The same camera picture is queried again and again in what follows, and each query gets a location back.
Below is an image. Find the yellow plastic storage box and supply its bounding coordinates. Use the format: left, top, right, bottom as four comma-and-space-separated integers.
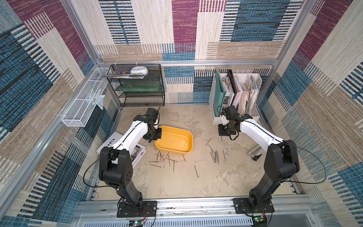
155, 126, 193, 154

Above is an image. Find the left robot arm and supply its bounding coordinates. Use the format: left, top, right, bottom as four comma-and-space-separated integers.
99, 108, 162, 212

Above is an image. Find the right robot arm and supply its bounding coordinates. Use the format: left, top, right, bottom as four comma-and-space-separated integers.
218, 106, 300, 212

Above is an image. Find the white file organizer box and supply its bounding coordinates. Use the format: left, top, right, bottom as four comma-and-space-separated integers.
209, 70, 262, 125

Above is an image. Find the metal clip at right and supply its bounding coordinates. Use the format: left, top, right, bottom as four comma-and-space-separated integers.
248, 145, 264, 161

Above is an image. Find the green folder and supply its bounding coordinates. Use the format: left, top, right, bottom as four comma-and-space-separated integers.
213, 70, 226, 117

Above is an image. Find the white round object on shelf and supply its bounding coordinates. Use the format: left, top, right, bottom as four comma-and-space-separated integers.
130, 66, 148, 76

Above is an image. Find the black wire mesh shelf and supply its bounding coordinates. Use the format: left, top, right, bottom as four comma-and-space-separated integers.
105, 64, 165, 107

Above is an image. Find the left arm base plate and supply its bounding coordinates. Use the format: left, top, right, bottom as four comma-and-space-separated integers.
116, 201, 157, 218

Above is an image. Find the white wire wall basket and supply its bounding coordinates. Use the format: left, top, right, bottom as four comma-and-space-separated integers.
62, 68, 108, 127

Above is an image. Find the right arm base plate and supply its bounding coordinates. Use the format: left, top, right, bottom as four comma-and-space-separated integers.
232, 197, 275, 214

